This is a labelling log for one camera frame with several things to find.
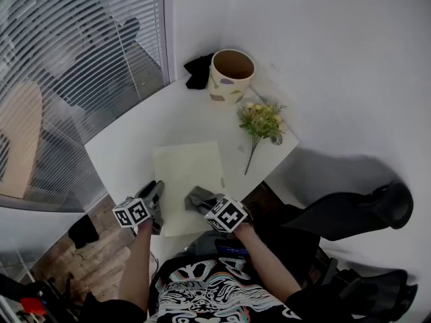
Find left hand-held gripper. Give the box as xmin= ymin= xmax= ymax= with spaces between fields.
xmin=112 ymin=180 xmax=166 ymax=236

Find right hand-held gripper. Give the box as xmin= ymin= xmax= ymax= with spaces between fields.
xmin=194 ymin=196 xmax=254 ymax=234

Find grey cloth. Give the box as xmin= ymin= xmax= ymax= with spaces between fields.
xmin=184 ymin=186 xmax=225 ymax=215

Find pale yellow placemat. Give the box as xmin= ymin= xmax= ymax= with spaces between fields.
xmin=153 ymin=141 xmax=226 ymax=238

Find person's left forearm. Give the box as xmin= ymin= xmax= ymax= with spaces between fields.
xmin=117 ymin=220 xmax=154 ymax=314

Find person's right forearm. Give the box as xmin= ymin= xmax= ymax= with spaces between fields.
xmin=234 ymin=223 xmax=302 ymax=302

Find person's grey trousers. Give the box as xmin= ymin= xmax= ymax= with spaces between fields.
xmin=187 ymin=229 xmax=236 ymax=257

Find blue waist device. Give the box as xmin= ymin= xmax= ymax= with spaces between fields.
xmin=215 ymin=244 xmax=247 ymax=257

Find white square table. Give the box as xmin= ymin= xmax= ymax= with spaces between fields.
xmin=84 ymin=74 xmax=300 ymax=258

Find black pouch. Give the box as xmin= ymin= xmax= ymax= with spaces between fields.
xmin=67 ymin=213 xmax=100 ymax=250

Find person's black printed t-shirt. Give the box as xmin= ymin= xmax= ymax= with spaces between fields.
xmin=80 ymin=256 xmax=337 ymax=323

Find artificial yellow flower bouquet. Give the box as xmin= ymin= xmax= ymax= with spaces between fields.
xmin=237 ymin=102 xmax=287 ymax=176

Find cream patterned paper bucket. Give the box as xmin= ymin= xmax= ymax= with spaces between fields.
xmin=207 ymin=48 xmax=256 ymax=106

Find black crumpled fabric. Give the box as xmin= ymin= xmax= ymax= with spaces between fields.
xmin=183 ymin=52 xmax=216 ymax=91

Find black mesh office chair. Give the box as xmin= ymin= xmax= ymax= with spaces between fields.
xmin=248 ymin=180 xmax=414 ymax=282
xmin=319 ymin=257 xmax=418 ymax=323

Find tan wooden table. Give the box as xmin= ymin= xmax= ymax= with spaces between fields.
xmin=0 ymin=81 xmax=44 ymax=198

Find red plastic object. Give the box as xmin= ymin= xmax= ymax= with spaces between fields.
xmin=19 ymin=297 xmax=47 ymax=316

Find black wheeled stand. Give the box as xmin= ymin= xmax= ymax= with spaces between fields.
xmin=0 ymin=273 xmax=85 ymax=323

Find grey window blinds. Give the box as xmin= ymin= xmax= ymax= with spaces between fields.
xmin=0 ymin=0 xmax=170 ymax=213

